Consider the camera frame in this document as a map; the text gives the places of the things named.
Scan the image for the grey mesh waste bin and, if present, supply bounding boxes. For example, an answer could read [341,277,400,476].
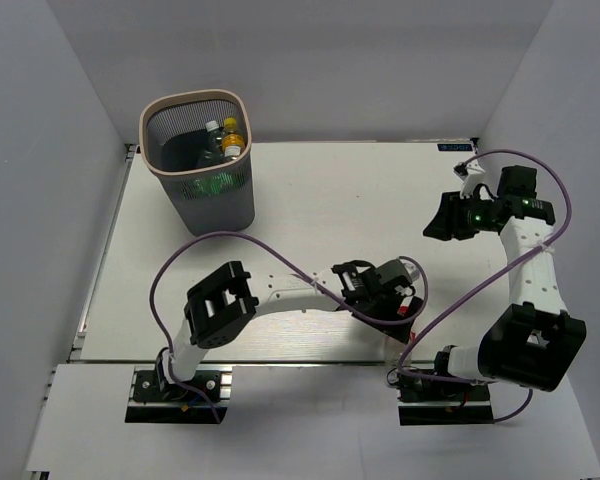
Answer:
[139,89,255,236]

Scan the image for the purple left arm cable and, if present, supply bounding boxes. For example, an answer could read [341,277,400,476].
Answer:
[148,230,430,421]

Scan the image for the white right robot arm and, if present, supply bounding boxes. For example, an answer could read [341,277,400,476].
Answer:
[423,161,586,399]

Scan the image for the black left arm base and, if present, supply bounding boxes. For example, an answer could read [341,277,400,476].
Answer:
[125,364,232,425]

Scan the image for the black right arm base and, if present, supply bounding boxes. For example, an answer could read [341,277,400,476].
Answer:
[386,368,494,426]

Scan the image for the clear unlabelled plastic bottle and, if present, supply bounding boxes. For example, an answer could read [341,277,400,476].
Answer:
[196,120,224,169]

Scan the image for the green Sprite bottle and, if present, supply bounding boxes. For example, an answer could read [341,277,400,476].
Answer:
[193,172,244,198]

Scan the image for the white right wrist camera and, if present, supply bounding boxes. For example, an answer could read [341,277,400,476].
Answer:
[454,160,485,199]

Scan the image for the red cap clear bottle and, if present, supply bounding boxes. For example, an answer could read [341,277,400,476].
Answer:
[383,306,418,367]

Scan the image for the orange label clear bottle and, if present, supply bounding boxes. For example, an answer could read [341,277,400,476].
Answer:
[221,117,246,161]

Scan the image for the blue table corner label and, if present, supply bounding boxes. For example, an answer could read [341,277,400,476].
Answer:
[437,143,474,152]

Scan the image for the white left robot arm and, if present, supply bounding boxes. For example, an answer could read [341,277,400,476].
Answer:
[155,259,427,399]

